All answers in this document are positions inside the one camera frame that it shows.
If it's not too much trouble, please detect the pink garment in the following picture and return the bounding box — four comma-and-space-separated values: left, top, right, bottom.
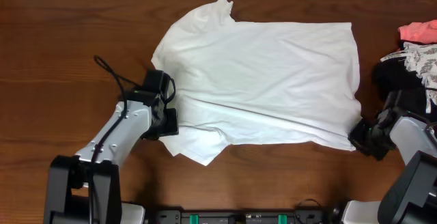
398, 20, 437, 44

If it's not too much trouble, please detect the white floral patterned garment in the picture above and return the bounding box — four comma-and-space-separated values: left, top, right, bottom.
380, 41, 436, 113

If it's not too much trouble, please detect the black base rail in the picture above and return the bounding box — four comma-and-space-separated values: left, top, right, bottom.
143, 206, 343, 224

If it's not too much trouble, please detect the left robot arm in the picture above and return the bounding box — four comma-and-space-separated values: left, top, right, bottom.
44, 90, 178, 223

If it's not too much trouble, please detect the black garment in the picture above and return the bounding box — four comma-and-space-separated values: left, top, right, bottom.
371, 59, 436, 122

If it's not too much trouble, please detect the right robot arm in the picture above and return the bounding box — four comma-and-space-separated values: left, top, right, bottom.
340, 116, 436, 224

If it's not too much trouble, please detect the white t-shirt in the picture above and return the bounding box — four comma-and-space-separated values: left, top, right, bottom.
152, 0, 361, 165

